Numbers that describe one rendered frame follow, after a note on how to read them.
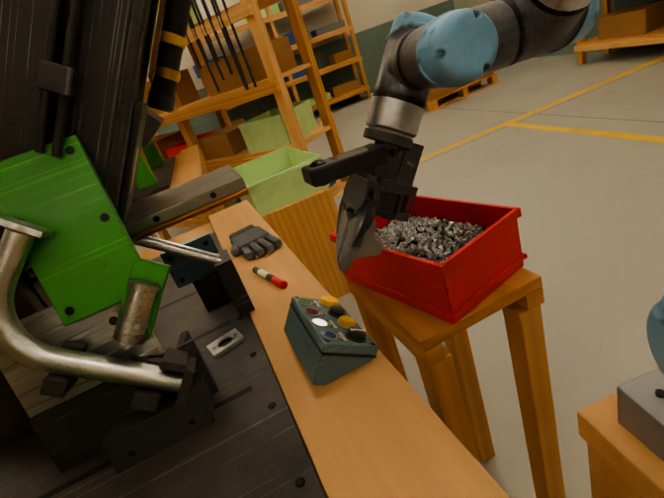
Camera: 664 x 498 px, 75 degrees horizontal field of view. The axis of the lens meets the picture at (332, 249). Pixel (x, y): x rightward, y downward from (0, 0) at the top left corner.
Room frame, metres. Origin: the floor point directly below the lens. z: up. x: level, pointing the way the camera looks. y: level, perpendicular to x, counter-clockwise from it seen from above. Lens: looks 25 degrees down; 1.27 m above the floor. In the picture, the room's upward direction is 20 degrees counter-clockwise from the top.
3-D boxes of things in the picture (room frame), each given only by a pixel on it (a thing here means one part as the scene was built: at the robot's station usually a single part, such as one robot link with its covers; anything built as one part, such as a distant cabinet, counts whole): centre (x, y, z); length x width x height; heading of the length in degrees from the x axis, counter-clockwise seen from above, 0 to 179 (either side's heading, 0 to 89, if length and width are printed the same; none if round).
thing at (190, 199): (0.73, 0.30, 1.11); 0.39 x 0.16 x 0.03; 103
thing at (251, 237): (0.99, 0.18, 0.91); 0.20 x 0.11 x 0.03; 21
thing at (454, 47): (0.53, -0.22, 1.22); 0.11 x 0.11 x 0.08; 7
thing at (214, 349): (0.60, 0.22, 0.90); 0.06 x 0.04 x 0.01; 117
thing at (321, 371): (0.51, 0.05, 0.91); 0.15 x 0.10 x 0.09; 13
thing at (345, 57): (9.24, -0.26, 1.12); 3.16 x 0.54 x 2.24; 100
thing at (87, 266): (0.57, 0.31, 1.17); 0.13 x 0.12 x 0.20; 13
